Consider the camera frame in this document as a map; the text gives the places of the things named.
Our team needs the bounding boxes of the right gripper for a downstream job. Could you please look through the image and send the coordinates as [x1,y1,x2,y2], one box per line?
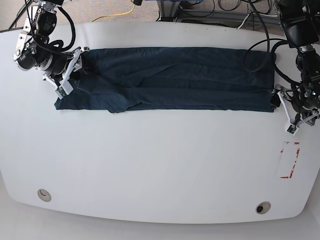
[43,46,97,90]

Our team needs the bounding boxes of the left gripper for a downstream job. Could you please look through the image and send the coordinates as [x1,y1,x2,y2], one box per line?
[271,84,320,127]

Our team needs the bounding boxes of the dark blue t-shirt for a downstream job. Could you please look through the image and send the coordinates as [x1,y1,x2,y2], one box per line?
[54,47,275,114]

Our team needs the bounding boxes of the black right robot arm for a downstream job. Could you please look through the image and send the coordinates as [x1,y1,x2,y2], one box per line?
[13,0,90,98]

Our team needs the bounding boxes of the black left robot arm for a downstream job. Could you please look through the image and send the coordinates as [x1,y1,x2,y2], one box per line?
[246,0,320,134]

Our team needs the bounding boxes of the red tape rectangle marking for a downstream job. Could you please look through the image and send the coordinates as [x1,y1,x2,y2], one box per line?
[277,141,301,179]

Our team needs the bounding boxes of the right table grommet hole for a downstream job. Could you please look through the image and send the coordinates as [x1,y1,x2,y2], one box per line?
[255,201,271,215]

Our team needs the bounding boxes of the table grommet hole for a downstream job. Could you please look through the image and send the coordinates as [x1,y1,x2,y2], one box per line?
[255,201,271,215]
[37,189,52,203]

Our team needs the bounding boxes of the left table grommet hole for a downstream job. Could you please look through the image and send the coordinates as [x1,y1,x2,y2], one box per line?
[37,189,52,203]

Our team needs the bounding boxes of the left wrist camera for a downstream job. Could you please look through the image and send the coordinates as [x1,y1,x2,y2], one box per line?
[284,121,300,136]

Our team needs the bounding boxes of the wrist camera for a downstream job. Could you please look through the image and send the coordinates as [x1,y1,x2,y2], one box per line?
[55,81,74,100]
[284,121,300,136]

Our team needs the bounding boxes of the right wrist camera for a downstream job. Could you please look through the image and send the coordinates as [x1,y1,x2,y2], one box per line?
[55,81,74,100]

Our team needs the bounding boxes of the yellow cable on floor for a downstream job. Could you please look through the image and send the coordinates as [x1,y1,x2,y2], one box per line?
[91,4,136,23]

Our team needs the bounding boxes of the white cable on floor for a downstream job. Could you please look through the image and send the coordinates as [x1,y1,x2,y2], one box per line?
[237,10,278,30]

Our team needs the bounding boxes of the black cable on floor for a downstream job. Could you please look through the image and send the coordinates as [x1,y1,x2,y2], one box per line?
[8,0,33,29]

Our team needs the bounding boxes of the aluminium frame rail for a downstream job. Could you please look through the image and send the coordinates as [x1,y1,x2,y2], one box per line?
[174,9,283,31]

